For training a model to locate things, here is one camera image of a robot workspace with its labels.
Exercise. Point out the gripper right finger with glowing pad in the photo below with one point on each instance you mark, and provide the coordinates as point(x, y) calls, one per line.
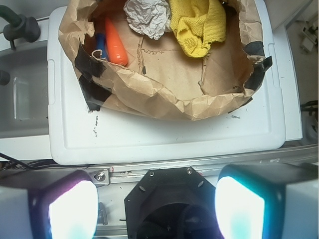
point(268, 201)

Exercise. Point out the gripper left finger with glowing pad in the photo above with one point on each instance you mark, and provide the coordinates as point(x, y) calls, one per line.
point(47, 204)

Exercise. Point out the yellow knitted cloth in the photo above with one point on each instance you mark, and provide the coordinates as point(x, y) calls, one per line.
point(197, 24)

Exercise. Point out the white plastic tray lid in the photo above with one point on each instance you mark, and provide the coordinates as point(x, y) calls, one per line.
point(78, 136)

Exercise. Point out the white sink basin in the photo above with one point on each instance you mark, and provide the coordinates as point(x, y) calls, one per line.
point(24, 131)

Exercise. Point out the clear plastic container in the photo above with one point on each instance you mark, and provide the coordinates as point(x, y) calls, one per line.
point(30, 98)

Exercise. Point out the brown paper bag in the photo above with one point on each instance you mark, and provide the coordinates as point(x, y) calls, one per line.
point(160, 81)

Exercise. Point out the orange plastic carrot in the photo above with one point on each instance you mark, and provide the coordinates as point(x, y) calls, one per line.
point(116, 51)

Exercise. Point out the dark grey faucet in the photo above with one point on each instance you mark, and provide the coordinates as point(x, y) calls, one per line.
point(19, 26)

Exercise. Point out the blue plastic toy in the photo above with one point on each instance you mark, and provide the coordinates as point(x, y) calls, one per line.
point(100, 45)

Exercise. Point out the crumpled white paper ball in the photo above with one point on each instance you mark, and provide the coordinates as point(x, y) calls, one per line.
point(148, 17)

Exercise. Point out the aluminium frame rail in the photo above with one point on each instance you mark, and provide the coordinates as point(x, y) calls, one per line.
point(205, 166)

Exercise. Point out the black octagonal mount plate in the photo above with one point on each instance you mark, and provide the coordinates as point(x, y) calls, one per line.
point(172, 205)

